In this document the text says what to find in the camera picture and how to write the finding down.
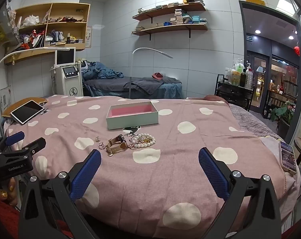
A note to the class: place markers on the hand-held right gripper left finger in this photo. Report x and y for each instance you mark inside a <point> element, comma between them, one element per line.
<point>87,173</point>

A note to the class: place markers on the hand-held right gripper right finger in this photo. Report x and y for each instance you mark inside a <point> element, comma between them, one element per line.
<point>212,174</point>

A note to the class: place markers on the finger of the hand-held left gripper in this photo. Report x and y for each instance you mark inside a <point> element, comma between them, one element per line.
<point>33,146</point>
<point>15,137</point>

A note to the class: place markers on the small crystal earring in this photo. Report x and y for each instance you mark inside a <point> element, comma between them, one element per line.
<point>98,138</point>

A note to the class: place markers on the rose gold hoop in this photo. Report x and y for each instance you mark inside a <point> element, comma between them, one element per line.
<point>133,146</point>

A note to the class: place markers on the green jewelry box pink lining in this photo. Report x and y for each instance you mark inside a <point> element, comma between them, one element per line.
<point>130,122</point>

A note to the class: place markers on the person's left forearm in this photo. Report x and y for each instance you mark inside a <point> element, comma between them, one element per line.
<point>3,219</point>

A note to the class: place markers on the person's left hand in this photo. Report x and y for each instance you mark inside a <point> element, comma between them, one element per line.
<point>5,191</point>

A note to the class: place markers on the white tablet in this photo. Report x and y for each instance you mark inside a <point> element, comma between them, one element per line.
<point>27,110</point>

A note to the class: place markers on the brown woven cushion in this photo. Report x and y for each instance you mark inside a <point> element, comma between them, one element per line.
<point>18,102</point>

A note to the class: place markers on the pink dotted blanket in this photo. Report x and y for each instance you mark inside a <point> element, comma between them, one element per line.
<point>165,179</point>

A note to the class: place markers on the grey fringed blanket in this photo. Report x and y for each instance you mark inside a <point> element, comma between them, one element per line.
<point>252,124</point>

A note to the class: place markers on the white beauty machine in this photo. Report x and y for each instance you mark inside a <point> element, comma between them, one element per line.
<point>70,82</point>

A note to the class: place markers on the smartphone in pale case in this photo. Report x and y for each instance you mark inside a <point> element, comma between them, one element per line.
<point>287,156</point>

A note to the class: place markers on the black metal cart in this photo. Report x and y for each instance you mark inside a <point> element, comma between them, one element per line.
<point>235,94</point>

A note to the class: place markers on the white arc floor lamp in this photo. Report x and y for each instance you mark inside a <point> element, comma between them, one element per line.
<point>21,52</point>
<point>140,49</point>

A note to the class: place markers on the potted green plant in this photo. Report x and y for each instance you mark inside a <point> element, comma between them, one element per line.
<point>283,112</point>

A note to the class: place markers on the blue duvet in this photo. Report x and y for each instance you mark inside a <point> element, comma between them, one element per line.
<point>100,71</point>

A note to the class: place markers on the group of bottles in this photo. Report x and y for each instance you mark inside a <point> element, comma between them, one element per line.
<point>240,76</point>

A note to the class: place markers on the dark grey massage bed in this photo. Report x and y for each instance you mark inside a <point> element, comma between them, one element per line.
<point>145,88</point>

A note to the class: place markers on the red cloth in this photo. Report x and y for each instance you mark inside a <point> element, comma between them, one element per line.
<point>157,75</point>

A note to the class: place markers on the white plastic bag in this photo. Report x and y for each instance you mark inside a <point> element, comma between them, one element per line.
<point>31,20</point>

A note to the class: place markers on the wooden cubby shelf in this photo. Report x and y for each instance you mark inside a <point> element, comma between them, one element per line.
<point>65,7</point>

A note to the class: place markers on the red hanging ornament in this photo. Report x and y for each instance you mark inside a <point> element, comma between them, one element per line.
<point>297,50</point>

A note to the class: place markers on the pile of small boxes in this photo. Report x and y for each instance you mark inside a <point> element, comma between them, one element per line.
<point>181,17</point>

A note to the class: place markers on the row of small boxes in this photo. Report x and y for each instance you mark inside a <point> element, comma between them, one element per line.
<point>175,4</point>

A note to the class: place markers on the yellow door sign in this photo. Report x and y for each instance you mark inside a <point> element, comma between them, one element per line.
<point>254,0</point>

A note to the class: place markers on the white wall notice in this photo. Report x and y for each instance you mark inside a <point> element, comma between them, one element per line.
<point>5,97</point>

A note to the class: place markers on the wall poster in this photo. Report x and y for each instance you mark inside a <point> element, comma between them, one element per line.
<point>88,36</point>

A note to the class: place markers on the wooden wall shelf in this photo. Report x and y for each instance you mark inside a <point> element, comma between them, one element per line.
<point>170,11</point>
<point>165,29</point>

